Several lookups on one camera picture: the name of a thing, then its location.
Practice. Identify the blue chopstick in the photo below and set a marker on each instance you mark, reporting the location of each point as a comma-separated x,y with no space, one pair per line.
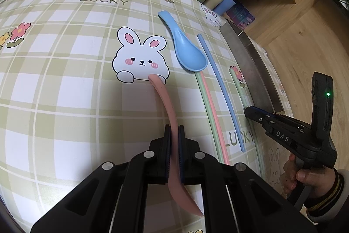
223,85

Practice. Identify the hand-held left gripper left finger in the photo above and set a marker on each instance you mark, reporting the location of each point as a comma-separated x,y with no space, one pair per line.
160,152

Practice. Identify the blue cup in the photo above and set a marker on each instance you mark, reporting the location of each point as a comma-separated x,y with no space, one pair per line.
225,6

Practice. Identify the pink chopstick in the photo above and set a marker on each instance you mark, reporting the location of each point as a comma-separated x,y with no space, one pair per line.
215,118

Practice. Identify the purple box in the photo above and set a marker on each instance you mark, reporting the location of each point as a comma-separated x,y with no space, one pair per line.
241,16

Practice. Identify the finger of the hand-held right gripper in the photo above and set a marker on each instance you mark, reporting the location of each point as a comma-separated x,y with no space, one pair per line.
256,119
265,113

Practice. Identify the pink spoon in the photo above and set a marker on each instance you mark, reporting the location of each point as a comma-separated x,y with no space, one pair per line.
166,102

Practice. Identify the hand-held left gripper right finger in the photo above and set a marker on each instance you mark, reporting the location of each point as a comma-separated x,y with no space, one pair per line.
189,152

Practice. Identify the person's right forearm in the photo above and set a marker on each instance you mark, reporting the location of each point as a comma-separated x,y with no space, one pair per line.
330,194

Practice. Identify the perforated metal utensil tray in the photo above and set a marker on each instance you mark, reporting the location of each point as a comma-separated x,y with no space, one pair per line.
253,63

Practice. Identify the green chopstick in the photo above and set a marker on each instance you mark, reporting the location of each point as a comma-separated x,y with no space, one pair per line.
208,113
240,85

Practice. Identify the plaid bunny print table mat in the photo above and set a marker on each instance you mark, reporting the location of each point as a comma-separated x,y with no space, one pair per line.
68,85

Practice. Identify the person's right hand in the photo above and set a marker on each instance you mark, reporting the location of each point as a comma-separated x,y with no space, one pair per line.
310,178

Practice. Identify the blue spoon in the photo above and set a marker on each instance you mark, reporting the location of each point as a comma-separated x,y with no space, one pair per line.
188,52

